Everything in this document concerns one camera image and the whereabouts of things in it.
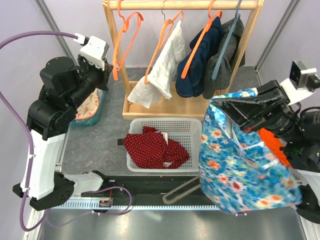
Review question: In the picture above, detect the orange plastic hanger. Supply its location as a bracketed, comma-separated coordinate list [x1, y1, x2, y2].
[111, 0, 145, 81]

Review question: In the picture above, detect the floral oven mitt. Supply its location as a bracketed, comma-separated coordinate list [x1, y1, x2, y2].
[75, 88, 99, 121]

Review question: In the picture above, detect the blue grey hanger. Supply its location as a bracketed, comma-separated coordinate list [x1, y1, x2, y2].
[211, 0, 242, 81]

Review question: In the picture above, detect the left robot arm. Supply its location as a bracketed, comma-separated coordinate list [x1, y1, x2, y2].
[12, 56, 113, 211]

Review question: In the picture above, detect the dark blue denim garment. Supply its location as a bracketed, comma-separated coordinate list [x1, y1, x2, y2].
[175, 17, 223, 98]

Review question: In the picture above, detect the red polka dot skirt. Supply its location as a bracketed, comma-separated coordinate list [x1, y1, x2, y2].
[122, 126, 190, 169]

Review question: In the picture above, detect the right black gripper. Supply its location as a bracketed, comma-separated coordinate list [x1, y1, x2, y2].
[209, 76, 303, 142]

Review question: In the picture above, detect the wooden clothes rack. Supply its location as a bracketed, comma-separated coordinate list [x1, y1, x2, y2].
[102, 0, 264, 120]

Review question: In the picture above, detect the white shirt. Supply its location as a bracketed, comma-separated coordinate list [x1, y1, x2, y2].
[127, 20, 187, 109]

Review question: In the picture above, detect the grey metal hanger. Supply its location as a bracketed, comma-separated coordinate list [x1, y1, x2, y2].
[162, 176, 201, 205]

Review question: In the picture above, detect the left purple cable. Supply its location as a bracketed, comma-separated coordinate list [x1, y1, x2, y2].
[0, 30, 133, 232]

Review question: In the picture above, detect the grey dotted garment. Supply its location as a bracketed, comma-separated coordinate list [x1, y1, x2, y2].
[202, 18, 244, 99]

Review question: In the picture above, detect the teal plastic tray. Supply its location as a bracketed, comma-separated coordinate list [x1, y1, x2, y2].
[69, 88, 108, 128]

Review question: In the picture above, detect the blue floral garment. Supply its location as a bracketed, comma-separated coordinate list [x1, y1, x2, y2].
[199, 102, 302, 214]

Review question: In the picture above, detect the orange hanger with white shirt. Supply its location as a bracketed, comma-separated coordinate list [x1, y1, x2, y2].
[144, 0, 184, 85]

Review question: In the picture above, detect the white plastic basket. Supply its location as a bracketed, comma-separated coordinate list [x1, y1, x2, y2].
[126, 117, 202, 174]

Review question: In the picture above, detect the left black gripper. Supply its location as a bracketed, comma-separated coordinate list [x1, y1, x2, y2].
[67, 53, 115, 110]

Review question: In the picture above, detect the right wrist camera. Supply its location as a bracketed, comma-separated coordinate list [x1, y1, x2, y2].
[279, 60, 320, 106]

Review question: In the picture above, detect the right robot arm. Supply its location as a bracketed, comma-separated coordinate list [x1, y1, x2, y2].
[212, 76, 320, 224]

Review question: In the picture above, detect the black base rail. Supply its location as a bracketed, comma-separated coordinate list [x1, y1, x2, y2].
[52, 171, 226, 207]

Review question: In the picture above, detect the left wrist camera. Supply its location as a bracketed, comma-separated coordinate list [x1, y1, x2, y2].
[80, 35, 109, 71]

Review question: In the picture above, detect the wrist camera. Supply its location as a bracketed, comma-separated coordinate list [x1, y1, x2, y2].
[80, 35, 109, 71]
[279, 60, 320, 106]

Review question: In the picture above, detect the orange cloth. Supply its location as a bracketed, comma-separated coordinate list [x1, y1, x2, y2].
[258, 128, 292, 167]

